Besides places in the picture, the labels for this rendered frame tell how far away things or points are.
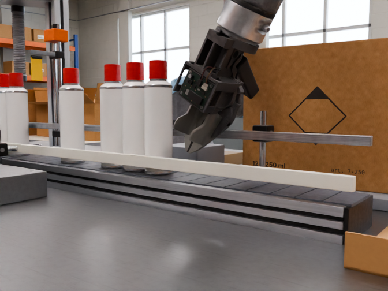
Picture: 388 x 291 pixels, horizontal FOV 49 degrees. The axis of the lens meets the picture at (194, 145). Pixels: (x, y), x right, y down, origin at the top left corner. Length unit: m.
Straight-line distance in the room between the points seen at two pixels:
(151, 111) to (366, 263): 0.44
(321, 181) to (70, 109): 0.56
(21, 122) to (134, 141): 0.40
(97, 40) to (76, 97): 9.01
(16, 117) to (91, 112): 1.72
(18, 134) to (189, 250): 0.70
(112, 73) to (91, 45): 9.27
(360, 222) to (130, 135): 0.43
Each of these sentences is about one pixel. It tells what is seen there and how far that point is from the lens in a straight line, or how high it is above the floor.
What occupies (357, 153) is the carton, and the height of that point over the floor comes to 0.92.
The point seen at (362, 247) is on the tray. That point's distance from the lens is 0.49.
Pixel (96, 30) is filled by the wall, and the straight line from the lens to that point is 10.01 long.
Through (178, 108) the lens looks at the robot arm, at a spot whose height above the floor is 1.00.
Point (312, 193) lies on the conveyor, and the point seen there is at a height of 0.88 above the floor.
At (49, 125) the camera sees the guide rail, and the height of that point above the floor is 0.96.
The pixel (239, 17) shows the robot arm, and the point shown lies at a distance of 0.63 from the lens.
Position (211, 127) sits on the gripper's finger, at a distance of 0.70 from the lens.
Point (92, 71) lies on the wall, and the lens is 10.04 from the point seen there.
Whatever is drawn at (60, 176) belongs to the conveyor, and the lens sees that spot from 0.93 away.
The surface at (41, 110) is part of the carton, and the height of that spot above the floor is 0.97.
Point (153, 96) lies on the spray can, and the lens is 0.76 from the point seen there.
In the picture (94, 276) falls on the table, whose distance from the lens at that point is 0.46.
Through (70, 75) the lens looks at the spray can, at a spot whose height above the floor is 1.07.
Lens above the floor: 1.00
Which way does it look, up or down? 5 degrees down
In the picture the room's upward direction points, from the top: straight up
